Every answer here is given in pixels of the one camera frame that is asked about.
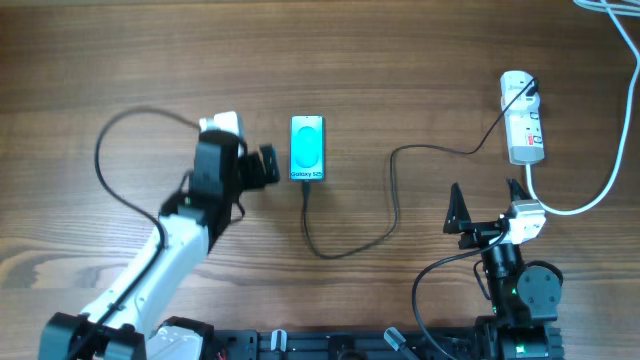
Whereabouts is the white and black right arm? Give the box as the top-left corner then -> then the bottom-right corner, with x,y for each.
443,179 -> 564,359

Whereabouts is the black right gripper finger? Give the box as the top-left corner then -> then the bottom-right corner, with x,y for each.
506,178 -> 530,202
443,183 -> 472,234

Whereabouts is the white power strip cord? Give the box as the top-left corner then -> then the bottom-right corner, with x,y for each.
524,0 -> 640,217

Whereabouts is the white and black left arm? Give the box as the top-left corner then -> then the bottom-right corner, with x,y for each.
38,130 -> 280,359

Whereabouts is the blue-screen Galaxy smartphone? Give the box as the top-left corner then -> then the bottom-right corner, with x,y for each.
289,115 -> 325,181

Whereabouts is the black mounting rail base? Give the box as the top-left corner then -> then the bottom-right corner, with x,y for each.
199,327 -> 565,360

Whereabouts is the white power strip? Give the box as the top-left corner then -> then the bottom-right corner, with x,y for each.
500,70 -> 545,166

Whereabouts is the black charger cable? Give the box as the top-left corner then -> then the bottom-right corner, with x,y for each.
301,75 -> 540,260

